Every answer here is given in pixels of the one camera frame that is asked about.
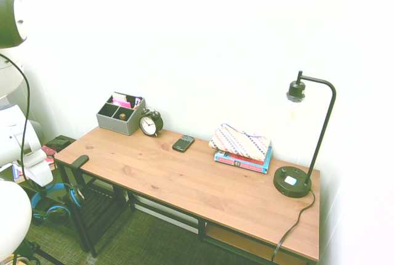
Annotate black clamp headphone hook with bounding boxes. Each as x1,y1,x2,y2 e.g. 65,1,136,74
61,154,90,204

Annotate wooden desk with black frame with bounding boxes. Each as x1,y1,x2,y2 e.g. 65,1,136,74
53,125,321,265

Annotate black slatted side table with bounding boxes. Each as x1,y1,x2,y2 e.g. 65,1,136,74
12,134,134,258

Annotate red and white book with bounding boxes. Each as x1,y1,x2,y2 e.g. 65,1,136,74
12,153,57,185

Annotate striped fabric pouch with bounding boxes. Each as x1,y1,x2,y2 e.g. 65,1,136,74
207,123,272,163

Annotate blue and black headphones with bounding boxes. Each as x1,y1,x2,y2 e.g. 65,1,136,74
30,182,85,226

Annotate grey fabric desk organizer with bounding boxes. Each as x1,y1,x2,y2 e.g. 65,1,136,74
95,91,147,137

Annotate black desk lamp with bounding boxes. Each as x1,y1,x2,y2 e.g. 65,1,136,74
272,70,337,199

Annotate pink sticky notes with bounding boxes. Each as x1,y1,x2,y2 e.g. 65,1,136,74
111,97,132,109

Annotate black twin-bell alarm clock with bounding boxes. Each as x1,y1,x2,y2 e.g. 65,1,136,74
139,105,164,138

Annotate red cover book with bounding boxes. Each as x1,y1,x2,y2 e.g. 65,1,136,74
215,150,267,169

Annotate small dark box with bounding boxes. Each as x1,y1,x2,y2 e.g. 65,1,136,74
41,137,72,157

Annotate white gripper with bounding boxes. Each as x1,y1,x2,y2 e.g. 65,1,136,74
22,149,54,187

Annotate blue cover book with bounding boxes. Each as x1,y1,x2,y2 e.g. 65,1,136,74
214,145,273,174

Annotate black mobile phone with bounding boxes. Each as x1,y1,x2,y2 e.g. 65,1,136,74
171,134,196,153

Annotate black tripod stand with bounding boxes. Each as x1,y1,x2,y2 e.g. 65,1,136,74
14,239,42,263

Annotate black lamp power cable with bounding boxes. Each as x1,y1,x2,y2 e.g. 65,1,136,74
270,189,316,263

